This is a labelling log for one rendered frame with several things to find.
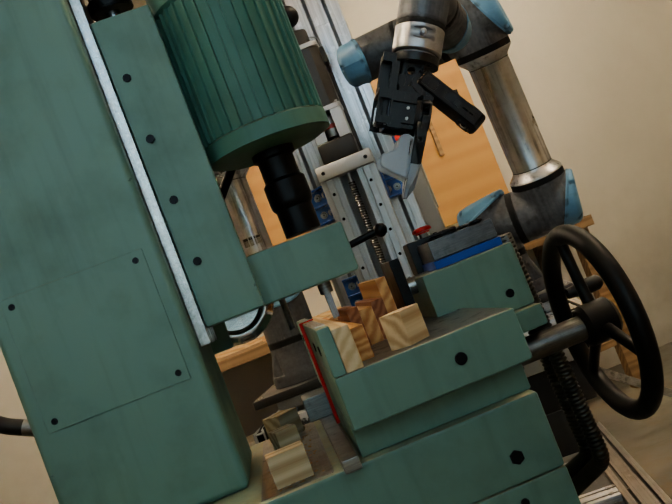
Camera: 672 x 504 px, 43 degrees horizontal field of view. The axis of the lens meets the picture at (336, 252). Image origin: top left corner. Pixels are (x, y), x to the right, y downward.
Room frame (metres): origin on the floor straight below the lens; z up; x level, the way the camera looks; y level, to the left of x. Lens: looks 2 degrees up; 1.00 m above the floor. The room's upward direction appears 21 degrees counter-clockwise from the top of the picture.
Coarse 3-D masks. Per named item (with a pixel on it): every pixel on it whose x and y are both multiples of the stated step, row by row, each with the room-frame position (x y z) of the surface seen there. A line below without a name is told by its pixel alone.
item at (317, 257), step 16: (336, 224) 1.14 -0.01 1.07; (288, 240) 1.13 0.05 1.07; (304, 240) 1.13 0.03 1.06; (320, 240) 1.13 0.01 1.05; (336, 240) 1.13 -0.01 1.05; (256, 256) 1.12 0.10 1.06; (272, 256) 1.13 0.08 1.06; (288, 256) 1.13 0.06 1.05; (304, 256) 1.13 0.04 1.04; (320, 256) 1.13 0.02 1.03; (336, 256) 1.13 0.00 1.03; (352, 256) 1.14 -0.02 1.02; (256, 272) 1.12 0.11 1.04; (272, 272) 1.13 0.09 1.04; (288, 272) 1.13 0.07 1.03; (304, 272) 1.13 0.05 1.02; (320, 272) 1.13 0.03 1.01; (336, 272) 1.13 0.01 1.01; (272, 288) 1.12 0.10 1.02; (288, 288) 1.13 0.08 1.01; (304, 288) 1.13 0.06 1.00; (320, 288) 1.16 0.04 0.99
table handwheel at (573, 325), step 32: (544, 256) 1.27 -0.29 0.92; (608, 256) 1.09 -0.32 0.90; (576, 288) 1.21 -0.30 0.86; (608, 288) 1.08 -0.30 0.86; (576, 320) 1.19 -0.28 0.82; (608, 320) 1.17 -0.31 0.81; (640, 320) 1.06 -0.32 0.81; (544, 352) 1.18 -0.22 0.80; (576, 352) 1.31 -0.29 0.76; (640, 352) 1.07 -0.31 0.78; (608, 384) 1.26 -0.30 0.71; (640, 416) 1.15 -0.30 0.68
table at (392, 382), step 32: (448, 320) 1.06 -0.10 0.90; (480, 320) 0.92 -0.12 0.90; (512, 320) 0.93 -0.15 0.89; (544, 320) 1.14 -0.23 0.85; (384, 352) 0.97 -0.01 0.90; (416, 352) 0.92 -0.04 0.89; (448, 352) 0.92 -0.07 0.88; (480, 352) 0.92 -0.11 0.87; (512, 352) 0.92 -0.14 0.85; (352, 384) 0.91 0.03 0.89; (384, 384) 0.91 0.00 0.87; (416, 384) 0.91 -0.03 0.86; (448, 384) 0.92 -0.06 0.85; (352, 416) 0.91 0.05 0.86; (384, 416) 0.91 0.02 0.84
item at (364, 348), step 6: (324, 318) 1.55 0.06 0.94; (348, 324) 1.06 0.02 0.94; (354, 324) 1.02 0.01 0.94; (360, 324) 0.97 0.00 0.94; (354, 330) 0.97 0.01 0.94; (360, 330) 0.97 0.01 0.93; (354, 336) 0.97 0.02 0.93; (360, 336) 0.97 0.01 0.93; (366, 336) 0.97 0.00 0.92; (360, 342) 0.97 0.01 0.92; (366, 342) 0.97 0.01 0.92; (360, 348) 0.97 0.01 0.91; (366, 348) 0.97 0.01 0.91; (360, 354) 0.97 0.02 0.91; (366, 354) 0.97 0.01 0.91; (372, 354) 0.97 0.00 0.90
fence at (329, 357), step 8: (304, 328) 1.21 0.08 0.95; (320, 328) 0.91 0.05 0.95; (328, 328) 0.91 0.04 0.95; (312, 336) 1.04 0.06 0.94; (320, 336) 0.91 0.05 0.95; (328, 336) 0.91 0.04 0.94; (312, 344) 1.14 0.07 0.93; (320, 344) 0.91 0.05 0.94; (328, 344) 0.91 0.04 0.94; (320, 352) 0.98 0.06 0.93; (328, 352) 0.91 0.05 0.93; (336, 352) 0.91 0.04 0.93; (320, 360) 1.08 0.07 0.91; (328, 360) 0.91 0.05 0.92; (336, 360) 0.91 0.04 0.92; (328, 368) 0.94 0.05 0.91; (336, 368) 0.91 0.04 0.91; (344, 368) 0.91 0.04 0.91; (336, 376) 0.91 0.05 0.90
